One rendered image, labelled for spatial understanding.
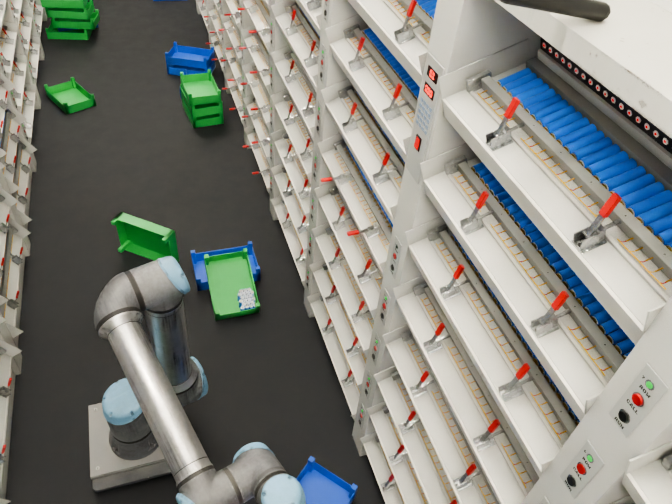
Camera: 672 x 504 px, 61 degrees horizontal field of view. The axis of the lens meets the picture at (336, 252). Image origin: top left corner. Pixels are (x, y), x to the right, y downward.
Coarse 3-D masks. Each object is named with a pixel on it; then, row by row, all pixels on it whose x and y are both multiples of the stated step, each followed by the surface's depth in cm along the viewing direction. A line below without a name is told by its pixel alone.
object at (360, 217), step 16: (320, 144) 200; (336, 144) 200; (336, 160) 198; (336, 176) 193; (352, 192) 186; (368, 192) 184; (352, 208) 182; (368, 224) 176; (368, 240) 172; (384, 240) 170; (384, 256) 166
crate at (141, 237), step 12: (120, 216) 275; (132, 216) 276; (120, 228) 281; (132, 228) 282; (144, 228) 270; (156, 228) 271; (168, 228) 272; (120, 240) 284; (132, 240) 288; (144, 240) 284; (156, 240) 281; (168, 240) 268; (132, 252) 286; (144, 252) 286; (156, 252) 287; (168, 252) 283
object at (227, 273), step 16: (208, 256) 265; (224, 256) 271; (240, 256) 276; (208, 272) 269; (224, 272) 271; (240, 272) 272; (224, 288) 267; (240, 288) 268; (224, 304) 263; (256, 304) 258
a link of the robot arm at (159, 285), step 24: (144, 264) 155; (168, 264) 154; (144, 288) 150; (168, 288) 153; (144, 312) 164; (168, 312) 160; (168, 336) 169; (168, 360) 179; (192, 360) 200; (192, 384) 195
